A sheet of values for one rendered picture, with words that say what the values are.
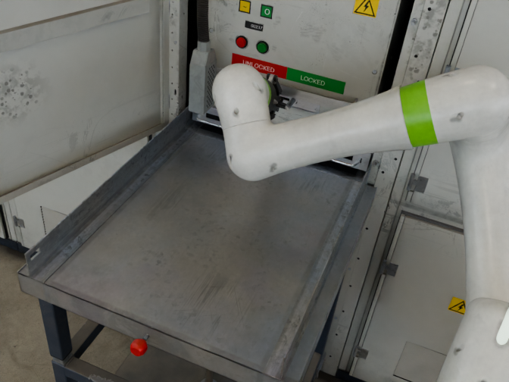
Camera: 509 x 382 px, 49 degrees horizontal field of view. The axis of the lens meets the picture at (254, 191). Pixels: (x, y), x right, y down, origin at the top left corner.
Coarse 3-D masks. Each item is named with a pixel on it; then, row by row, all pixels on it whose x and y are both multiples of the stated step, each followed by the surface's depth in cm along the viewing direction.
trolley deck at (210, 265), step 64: (192, 192) 144; (256, 192) 146; (320, 192) 149; (128, 256) 123; (192, 256) 125; (256, 256) 127; (128, 320) 110; (192, 320) 111; (256, 320) 113; (320, 320) 114
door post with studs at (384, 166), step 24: (432, 0) 121; (408, 24) 126; (432, 24) 124; (408, 48) 129; (432, 48) 127; (408, 72) 132; (384, 168) 148; (384, 192) 152; (360, 264) 170; (360, 288) 175; (336, 336) 191; (336, 360) 198
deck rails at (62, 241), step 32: (128, 160) 140; (160, 160) 153; (96, 192) 130; (128, 192) 140; (352, 192) 149; (64, 224) 122; (96, 224) 130; (64, 256) 121; (320, 256) 128; (320, 288) 121; (288, 320) 113; (288, 352) 100
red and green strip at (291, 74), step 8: (232, 56) 153; (240, 56) 152; (248, 64) 152; (256, 64) 151; (264, 64) 150; (272, 64) 149; (264, 72) 151; (272, 72) 151; (280, 72) 150; (288, 72) 149; (296, 72) 148; (304, 72) 147; (296, 80) 149; (304, 80) 148; (312, 80) 147; (320, 80) 146; (328, 80) 146; (336, 80) 145; (320, 88) 148; (328, 88) 147; (336, 88) 146; (344, 88) 145
